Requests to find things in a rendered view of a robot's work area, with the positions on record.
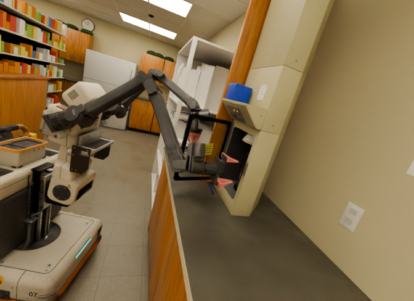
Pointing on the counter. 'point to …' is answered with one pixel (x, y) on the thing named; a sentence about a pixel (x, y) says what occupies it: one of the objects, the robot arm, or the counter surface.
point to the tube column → (293, 28)
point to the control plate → (236, 113)
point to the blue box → (238, 92)
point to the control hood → (248, 113)
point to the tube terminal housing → (280, 89)
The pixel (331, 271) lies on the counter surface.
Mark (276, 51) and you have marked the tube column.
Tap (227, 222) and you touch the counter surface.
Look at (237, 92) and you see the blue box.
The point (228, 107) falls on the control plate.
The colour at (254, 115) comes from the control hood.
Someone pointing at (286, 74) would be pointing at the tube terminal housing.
